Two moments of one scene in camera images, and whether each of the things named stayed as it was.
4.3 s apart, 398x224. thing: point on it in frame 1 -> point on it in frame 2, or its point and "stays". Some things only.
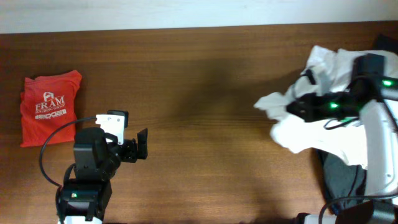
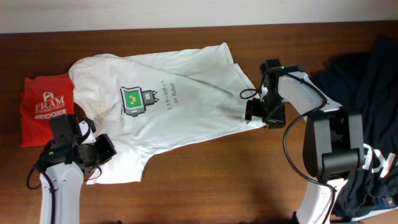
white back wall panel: (45, 16) stays
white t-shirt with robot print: (326, 72) -> (148, 101)
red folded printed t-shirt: (47, 102) stays
